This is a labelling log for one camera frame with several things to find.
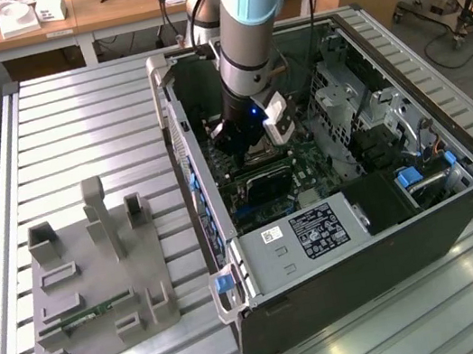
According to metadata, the metal socket cover frame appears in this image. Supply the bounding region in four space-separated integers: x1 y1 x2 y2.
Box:
254 144 279 163

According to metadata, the CPU socket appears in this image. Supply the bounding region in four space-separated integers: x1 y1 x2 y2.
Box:
248 142 281 165

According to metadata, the black graphics card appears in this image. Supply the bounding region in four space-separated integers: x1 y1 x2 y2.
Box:
234 162 300 209

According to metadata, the green motherboard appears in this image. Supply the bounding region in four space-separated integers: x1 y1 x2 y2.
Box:
196 94 350 242

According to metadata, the small silver heatsink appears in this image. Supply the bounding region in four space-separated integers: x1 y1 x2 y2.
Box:
299 187 320 204

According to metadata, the silver disk bay cage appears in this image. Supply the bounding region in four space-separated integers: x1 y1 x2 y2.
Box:
292 14 428 182

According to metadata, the silver power supply unit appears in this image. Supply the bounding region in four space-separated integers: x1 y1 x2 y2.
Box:
227 188 382 302

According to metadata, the blue drive carrier latch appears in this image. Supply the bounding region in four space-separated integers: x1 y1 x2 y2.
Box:
393 165 425 194

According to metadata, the silver metal tube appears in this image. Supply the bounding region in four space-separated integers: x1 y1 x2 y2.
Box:
403 168 457 203

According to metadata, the grey parts rack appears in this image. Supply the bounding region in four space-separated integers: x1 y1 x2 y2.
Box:
0 165 190 354

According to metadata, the black open PC case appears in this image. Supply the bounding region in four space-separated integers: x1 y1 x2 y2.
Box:
141 0 473 354

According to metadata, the white printed box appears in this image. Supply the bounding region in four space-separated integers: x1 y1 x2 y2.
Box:
33 0 70 24

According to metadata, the green RAM stick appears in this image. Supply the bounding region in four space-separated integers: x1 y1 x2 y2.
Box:
56 299 119 332

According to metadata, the white round stand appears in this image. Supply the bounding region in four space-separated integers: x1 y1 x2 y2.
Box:
0 0 42 41

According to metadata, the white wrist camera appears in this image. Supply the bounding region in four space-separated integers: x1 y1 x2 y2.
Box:
256 88 301 150

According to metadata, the blue case handle latch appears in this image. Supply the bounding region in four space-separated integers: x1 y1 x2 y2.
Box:
212 273 236 297

